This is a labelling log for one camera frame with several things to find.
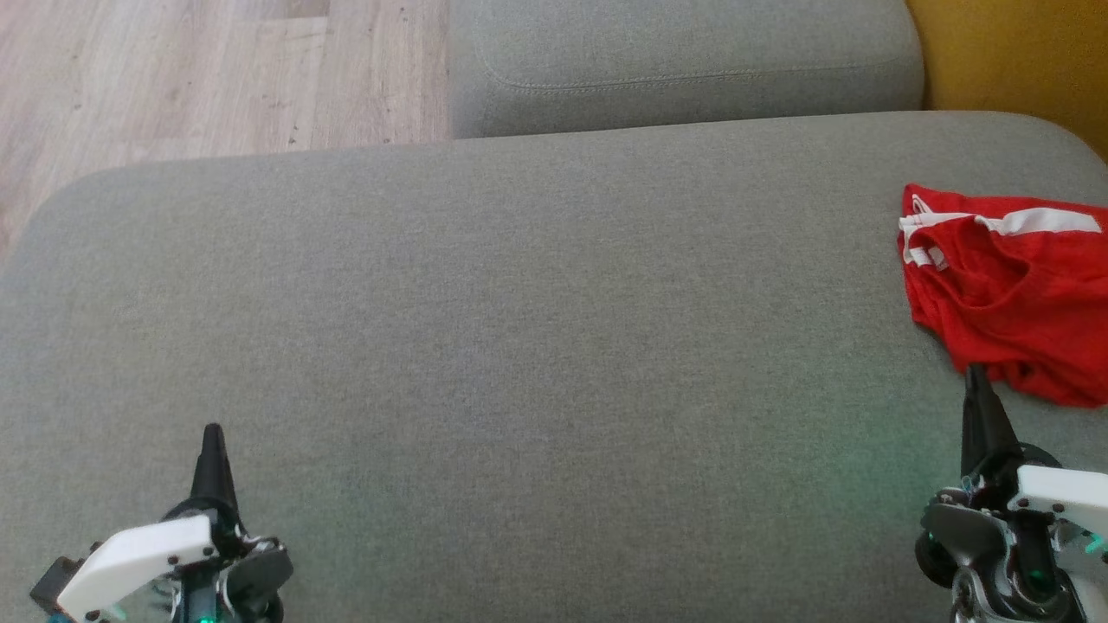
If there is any red garment with white band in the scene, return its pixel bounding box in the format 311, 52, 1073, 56
905, 206, 1108, 408

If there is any yellow cushion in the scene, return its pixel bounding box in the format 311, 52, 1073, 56
905, 0, 1108, 161

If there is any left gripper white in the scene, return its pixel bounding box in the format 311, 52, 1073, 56
56, 423, 294, 623

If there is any red garment white striped trim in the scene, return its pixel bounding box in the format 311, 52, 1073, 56
898, 183, 1108, 271

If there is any small grey sofa cushion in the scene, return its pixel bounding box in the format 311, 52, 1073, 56
448, 0, 925, 139

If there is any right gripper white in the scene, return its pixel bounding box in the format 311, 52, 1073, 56
916, 363, 1108, 623

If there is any large grey sofa seat cushion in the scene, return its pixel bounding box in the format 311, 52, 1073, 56
0, 110, 1108, 623

